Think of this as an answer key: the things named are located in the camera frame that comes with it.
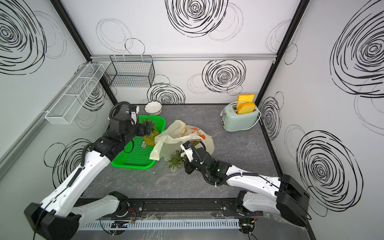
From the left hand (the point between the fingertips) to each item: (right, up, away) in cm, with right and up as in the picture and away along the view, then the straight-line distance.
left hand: (142, 121), depth 74 cm
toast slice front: (+59, +8, +17) cm, 62 cm away
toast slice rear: (+60, +14, +22) cm, 66 cm away
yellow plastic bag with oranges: (+16, -8, +15) cm, 24 cm away
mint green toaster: (+50, -1, +20) cm, 54 cm away
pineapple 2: (-1, -11, +15) cm, 19 cm away
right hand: (+20, -19, +1) cm, 28 cm away
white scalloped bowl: (-6, +9, +43) cm, 45 cm away
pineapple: (+16, -22, +9) cm, 29 cm away
